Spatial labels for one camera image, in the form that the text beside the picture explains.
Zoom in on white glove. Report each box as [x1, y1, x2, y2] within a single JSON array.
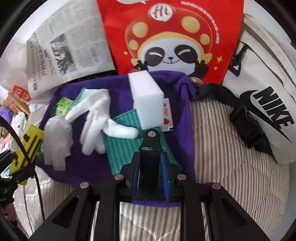
[[65, 89, 139, 156]]

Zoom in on floral white pillow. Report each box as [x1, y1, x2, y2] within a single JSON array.
[[9, 111, 31, 140]]

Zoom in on folded newspaper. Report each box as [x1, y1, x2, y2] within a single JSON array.
[[25, 0, 116, 99]]

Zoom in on yellow pouch with black straps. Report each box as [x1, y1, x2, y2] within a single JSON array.
[[10, 124, 45, 186]]

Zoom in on red paper bag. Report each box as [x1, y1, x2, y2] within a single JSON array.
[[96, 0, 245, 86]]

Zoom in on teal dishcloth with label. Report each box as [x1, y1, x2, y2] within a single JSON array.
[[102, 97, 184, 177]]

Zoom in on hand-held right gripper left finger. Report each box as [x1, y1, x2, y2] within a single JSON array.
[[29, 151, 141, 241]]

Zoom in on green snack packet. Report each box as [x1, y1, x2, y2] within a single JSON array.
[[35, 139, 46, 163]]

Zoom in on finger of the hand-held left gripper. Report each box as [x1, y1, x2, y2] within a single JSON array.
[[0, 166, 34, 184]]

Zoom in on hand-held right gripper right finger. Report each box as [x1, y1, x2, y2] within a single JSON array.
[[161, 152, 270, 241]]

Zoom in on black cable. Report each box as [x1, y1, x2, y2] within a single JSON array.
[[0, 116, 46, 221]]

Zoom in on purple towel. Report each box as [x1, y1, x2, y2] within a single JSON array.
[[35, 71, 208, 207]]

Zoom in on green tissue pack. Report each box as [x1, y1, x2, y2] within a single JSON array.
[[54, 97, 75, 117]]

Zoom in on white plastic shopping bag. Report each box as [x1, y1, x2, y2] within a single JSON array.
[[0, 39, 54, 112]]

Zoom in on grey waist bag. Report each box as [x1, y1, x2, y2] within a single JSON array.
[[196, 13, 296, 165]]

